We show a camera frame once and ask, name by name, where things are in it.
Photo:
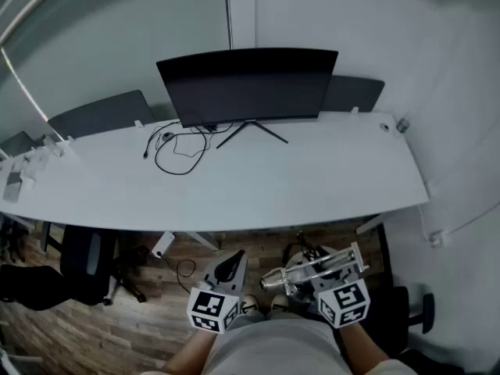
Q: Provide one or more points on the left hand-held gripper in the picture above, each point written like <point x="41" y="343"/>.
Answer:
<point x="213" y="309"/>

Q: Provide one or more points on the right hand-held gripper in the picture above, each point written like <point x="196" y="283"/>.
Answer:
<point x="345" y="303"/>

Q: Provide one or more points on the person's right forearm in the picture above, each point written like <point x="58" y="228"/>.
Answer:
<point x="363" y="346"/>

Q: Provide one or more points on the person's left forearm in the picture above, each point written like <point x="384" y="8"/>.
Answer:
<point x="191" y="354"/>

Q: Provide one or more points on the white desk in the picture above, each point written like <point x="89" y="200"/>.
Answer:
<point x="273" y="178"/>

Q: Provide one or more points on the person's left shoe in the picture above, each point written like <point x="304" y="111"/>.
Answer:
<point x="250" y="304"/>

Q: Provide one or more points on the person's shoe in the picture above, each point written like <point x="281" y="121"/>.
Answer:
<point x="250" y="304"/>
<point x="279" y="302"/>

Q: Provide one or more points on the person's grey trousers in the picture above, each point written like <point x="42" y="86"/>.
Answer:
<point x="250" y="318"/>

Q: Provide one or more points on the person's right shoe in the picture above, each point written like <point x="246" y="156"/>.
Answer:
<point x="279" y="302"/>

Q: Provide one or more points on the white power strip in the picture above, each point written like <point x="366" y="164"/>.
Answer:
<point x="163" y="244"/>

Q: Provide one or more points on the person's white shirt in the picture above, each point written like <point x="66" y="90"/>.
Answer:
<point x="273" y="350"/>

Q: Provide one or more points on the clear bottle with green label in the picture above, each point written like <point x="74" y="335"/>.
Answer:
<point x="403" y="126"/>

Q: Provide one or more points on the black curved monitor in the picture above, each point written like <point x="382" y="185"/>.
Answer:
<point x="250" y="88"/>

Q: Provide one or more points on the white wall socket box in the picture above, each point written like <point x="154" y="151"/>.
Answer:
<point x="439" y="238"/>

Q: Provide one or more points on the clear plastic bracket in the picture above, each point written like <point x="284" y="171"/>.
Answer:
<point x="58" y="147"/>

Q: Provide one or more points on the white equipment frame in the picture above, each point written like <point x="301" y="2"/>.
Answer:
<point x="19" y="361"/>

